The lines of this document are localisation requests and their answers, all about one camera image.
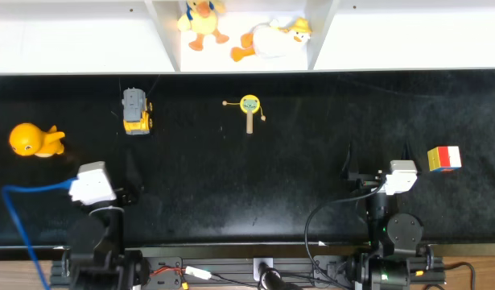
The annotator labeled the many-coloured puzzle cube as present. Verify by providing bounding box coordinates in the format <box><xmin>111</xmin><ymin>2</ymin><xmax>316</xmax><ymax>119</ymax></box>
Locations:
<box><xmin>427</xmin><ymin>145</ymin><xmax>463</xmax><ymax>174</ymax></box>

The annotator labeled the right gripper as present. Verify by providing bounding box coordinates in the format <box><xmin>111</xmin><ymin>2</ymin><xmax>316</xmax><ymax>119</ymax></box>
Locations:
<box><xmin>340</xmin><ymin>140</ymin><xmax>413</xmax><ymax>193</ymax></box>

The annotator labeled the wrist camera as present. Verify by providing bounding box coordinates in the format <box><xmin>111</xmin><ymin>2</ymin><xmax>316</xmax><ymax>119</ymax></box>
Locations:
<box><xmin>68</xmin><ymin>160</ymin><xmax>118</xmax><ymax>206</ymax></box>
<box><xmin>382</xmin><ymin>159</ymin><xmax>419</xmax><ymax>197</ymax></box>

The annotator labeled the yellow plush duck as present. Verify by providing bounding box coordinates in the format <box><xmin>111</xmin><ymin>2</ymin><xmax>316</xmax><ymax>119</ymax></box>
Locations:
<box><xmin>176</xmin><ymin>0</ymin><xmax>231</xmax><ymax>52</ymax></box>

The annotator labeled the white shelf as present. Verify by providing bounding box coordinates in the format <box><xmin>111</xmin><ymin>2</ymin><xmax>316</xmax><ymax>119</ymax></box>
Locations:
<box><xmin>0</xmin><ymin>0</ymin><xmax>495</xmax><ymax>76</ymax></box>

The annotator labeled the grey and yellow toy truck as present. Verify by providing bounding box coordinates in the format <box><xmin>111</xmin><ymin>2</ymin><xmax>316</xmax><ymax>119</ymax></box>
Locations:
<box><xmin>121</xmin><ymin>87</ymin><xmax>155</xmax><ymax>136</ymax></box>

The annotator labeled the yellow rubber duck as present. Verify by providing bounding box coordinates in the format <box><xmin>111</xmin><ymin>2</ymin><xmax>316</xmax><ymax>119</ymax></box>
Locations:
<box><xmin>8</xmin><ymin>122</ymin><xmax>67</xmax><ymax>159</ymax></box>

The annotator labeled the mounting rail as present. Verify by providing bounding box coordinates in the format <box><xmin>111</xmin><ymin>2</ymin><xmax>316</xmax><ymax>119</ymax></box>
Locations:
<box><xmin>49</xmin><ymin>255</ymin><xmax>477</xmax><ymax>290</ymax></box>

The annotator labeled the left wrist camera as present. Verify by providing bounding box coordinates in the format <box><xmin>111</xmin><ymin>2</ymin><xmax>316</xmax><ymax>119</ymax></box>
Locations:
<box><xmin>68</xmin><ymin>160</ymin><xmax>118</xmax><ymax>206</ymax></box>

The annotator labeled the blue cable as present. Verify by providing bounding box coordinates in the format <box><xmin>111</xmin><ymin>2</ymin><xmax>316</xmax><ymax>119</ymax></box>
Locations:
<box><xmin>0</xmin><ymin>176</ymin><xmax>79</xmax><ymax>290</ymax></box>

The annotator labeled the yellow rattle drum toy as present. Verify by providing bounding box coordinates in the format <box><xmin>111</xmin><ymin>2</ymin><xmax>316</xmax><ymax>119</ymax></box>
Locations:
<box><xmin>221</xmin><ymin>94</ymin><xmax>267</xmax><ymax>135</ymax></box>

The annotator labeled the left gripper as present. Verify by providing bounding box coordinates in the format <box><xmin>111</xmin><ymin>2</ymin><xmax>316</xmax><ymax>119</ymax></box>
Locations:
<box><xmin>112</xmin><ymin>147</ymin><xmax>146</xmax><ymax>206</ymax></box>

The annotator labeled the black cable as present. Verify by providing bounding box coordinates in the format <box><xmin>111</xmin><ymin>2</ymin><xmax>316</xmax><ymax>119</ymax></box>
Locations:
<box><xmin>303</xmin><ymin>176</ymin><xmax>389</xmax><ymax>290</ymax></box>

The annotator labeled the white plush duck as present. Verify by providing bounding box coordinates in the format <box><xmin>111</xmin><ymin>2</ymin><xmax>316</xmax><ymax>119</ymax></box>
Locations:
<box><xmin>230</xmin><ymin>17</ymin><xmax>313</xmax><ymax>63</ymax></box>

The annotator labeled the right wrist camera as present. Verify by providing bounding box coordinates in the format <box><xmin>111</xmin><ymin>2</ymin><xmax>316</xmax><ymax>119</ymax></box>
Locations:
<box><xmin>382</xmin><ymin>159</ymin><xmax>419</xmax><ymax>197</ymax></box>

